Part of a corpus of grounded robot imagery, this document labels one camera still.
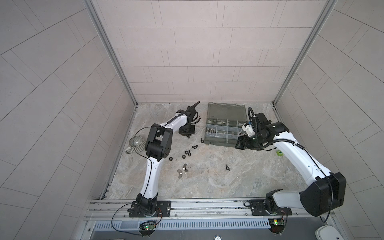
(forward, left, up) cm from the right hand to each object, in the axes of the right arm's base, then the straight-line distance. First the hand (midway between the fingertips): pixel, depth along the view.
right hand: (240, 146), depth 78 cm
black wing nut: (-5, +7, -14) cm, 16 cm away
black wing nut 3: (+12, +20, -12) cm, 26 cm away
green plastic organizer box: (+27, +3, -14) cm, 30 cm away
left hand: (+21, +25, -13) cm, 35 cm away
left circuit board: (-30, +47, -10) cm, 57 cm away
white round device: (-37, -31, -13) cm, 50 cm away
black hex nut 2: (+3, +32, -13) cm, 34 cm away
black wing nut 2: (+9, +24, -13) cm, 29 cm away
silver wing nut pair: (-6, +33, -13) cm, 36 cm away
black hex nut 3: (+1, +39, -12) cm, 41 cm away
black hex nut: (+6, +30, -13) cm, 33 cm away
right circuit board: (-33, -12, -16) cm, 38 cm away
